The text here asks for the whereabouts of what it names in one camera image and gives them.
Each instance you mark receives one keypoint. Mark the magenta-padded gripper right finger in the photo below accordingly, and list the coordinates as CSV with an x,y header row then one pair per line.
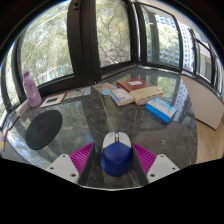
x,y
148,160

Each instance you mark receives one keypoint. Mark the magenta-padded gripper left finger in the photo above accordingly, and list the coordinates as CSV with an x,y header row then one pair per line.
x,y
75,160

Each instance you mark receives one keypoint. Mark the blue and white computer mouse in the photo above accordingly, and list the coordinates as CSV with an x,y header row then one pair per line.
x,y
116,155

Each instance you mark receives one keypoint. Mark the black round mouse pad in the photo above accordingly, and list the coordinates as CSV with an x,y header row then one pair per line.
x,y
43,130

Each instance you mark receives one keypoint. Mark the blue and white box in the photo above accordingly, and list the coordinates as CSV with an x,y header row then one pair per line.
x,y
161,109

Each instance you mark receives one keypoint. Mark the orange-edged photo booklet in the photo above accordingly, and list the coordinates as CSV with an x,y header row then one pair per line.
x,y
52,99

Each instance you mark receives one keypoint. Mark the thick cream book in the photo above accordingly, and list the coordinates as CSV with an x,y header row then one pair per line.
x,y
148,94

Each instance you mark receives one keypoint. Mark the folded map pamphlet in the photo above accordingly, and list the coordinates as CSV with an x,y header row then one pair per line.
x,y
77,93

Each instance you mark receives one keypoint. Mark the white and blue book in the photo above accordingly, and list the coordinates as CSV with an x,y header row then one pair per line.
x,y
121,96

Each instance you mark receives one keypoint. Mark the yellow and purple packet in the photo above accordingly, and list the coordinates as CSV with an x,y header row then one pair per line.
x,y
3,140

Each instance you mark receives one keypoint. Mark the colourful thin pamphlet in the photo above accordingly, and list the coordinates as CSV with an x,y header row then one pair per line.
x,y
104,88

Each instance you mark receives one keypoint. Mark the purple detergent bottle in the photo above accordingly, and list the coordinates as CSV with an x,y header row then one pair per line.
x,y
32,90

